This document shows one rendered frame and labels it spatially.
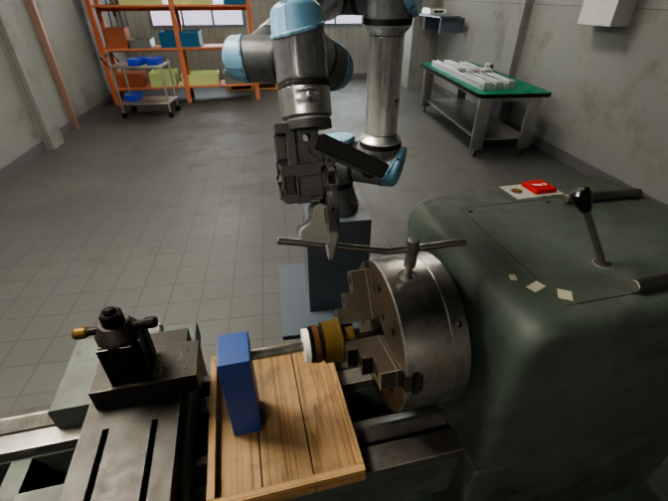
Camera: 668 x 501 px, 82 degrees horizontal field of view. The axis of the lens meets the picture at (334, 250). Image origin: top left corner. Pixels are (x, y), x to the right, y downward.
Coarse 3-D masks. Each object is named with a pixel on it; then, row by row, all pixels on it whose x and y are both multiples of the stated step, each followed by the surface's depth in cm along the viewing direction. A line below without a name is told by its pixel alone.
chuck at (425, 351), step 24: (384, 264) 75; (384, 288) 73; (408, 288) 70; (432, 288) 70; (384, 312) 74; (408, 312) 67; (432, 312) 68; (384, 336) 76; (408, 336) 66; (432, 336) 67; (408, 360) 66; (432, 360) 67; (432, 384) 69; (408, 408) 72
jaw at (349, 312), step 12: (348, 276) 83; (360, 276) 80; (360, 288) 80; (372, 288) 80; (348, 300) 79; (360, 300) 80; (372, 300) 80; (336, 312) 80; (348, 312) 79; (360, 312) 79; (372, 312) 80
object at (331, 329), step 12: (324, 324) 78; (336, 324) 78; (348, 324) 79; (312, 336) 76; (324, 336) 76; (336, 336) 76; (348, 336) 77; (312, 348) 75; (324, 348) 76; (336, 348) 75; (312, 360) 76; (324, 360) 80; (336, 360) 77
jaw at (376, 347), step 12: (372, 336) 77; (348, 348) 74; (360, 348) 74; (372, 348) 74; (384, 348) 74; (348, 360) 75; (360, 360) 73; (372, 360) 72; (384, 360) 71; (396, 360) 71; (372, 372) 73; (384, 372) 68; (396, 372) 68; (384, 384) 69; (396, 384) 70; (408, 384) 68
